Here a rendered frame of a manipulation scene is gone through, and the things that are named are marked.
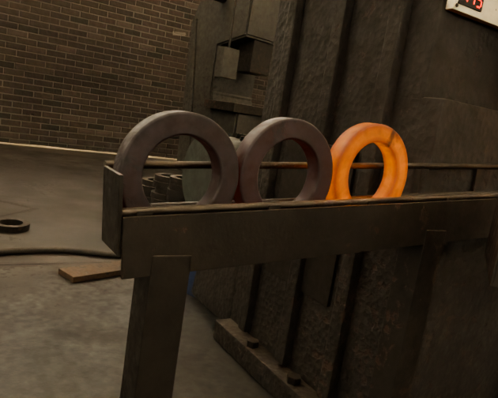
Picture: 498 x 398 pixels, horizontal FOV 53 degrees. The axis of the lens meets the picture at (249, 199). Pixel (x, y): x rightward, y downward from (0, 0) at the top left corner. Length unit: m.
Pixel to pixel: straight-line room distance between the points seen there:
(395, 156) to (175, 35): 6.47
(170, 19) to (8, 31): 2.03
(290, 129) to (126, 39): 6.32
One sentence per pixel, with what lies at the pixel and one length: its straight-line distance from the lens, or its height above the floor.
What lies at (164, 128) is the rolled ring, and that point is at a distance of 0.70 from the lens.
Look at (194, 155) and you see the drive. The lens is 2.27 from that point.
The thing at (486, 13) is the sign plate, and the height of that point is 1.08.
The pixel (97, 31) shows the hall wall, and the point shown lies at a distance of 6.97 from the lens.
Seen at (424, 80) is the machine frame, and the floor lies 0.91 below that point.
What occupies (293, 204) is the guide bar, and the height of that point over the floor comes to 0.65.
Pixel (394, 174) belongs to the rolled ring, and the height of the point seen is 0.71.
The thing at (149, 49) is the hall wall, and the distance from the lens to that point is 7.16.
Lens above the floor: 0.77
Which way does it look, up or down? 9 degrees down
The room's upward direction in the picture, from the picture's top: 9 degrees clockwise
